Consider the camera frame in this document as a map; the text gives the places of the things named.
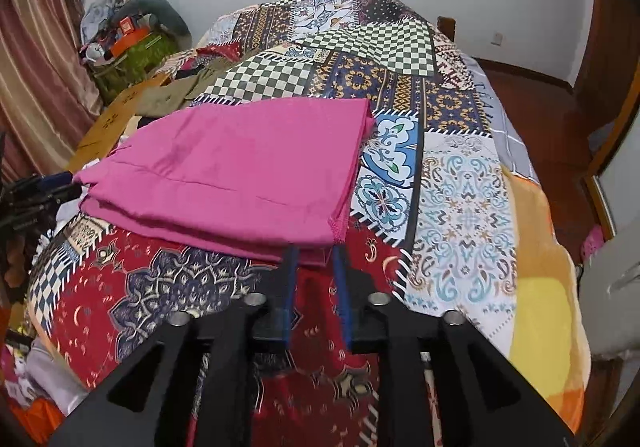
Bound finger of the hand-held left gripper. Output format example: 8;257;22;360
30;171;84;208

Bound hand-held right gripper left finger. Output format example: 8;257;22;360
47;243;301;447

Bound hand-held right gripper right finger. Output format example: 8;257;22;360
331;245;577;447

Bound pink pants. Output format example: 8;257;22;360
72;96;377;269

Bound brown cardboard box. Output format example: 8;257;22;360
74;76;173;164

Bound patchwork printed blanket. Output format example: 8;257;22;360
27;0;526;447

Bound striped brown curtain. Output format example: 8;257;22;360
0;0;103;183

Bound green patterned bag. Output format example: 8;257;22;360
91;34;177;104

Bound pile of mixed clothes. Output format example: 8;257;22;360
0;312;88;430

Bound olive green garment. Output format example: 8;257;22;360
159;68;237;111

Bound orange box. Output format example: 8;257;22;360
111;16;152;55

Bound grey plush pillow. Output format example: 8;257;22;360
134;0;194;44

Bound orange yellow fleece blanket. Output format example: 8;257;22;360
497;162;592;434

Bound grey checked bed sheet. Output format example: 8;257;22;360
457;50;542;185

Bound pink lace cloth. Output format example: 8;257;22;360
581;224;607;259

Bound white fabric chair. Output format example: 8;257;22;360
576;226;640;360

